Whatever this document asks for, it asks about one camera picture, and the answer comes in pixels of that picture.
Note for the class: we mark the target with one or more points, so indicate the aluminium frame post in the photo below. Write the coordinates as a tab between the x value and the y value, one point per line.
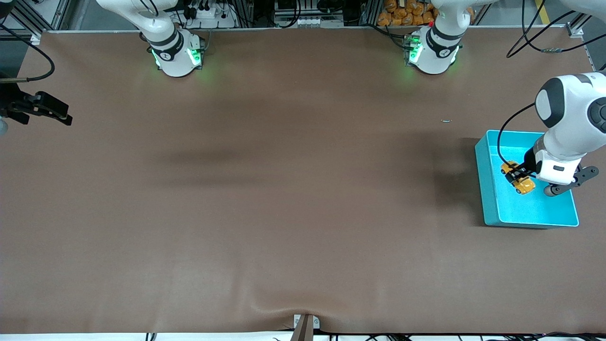
35	38
575	29

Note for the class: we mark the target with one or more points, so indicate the brown table mat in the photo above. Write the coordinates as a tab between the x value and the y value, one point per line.
303	213

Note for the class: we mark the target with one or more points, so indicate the small white connector block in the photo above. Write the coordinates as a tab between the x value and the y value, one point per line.
317	22

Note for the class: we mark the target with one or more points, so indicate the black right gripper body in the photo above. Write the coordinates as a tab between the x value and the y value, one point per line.
10	102

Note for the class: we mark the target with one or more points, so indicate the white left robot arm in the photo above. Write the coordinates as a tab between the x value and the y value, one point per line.
568	104

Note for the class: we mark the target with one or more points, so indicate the orange packets pile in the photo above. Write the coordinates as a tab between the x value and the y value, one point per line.
402	16

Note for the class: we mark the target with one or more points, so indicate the teal plastic storage bin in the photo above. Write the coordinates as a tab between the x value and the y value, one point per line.
521	208

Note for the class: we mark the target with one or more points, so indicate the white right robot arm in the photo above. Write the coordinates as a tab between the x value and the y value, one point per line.
175	61

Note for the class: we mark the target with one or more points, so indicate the yellow beetle toy car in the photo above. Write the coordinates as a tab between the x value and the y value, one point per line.
525	185

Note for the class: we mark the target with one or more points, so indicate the grey metal table clamp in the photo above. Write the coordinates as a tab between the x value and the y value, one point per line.
297	322

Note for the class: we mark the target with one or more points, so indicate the white power strip with plugs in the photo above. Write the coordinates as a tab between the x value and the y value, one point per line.
208	12

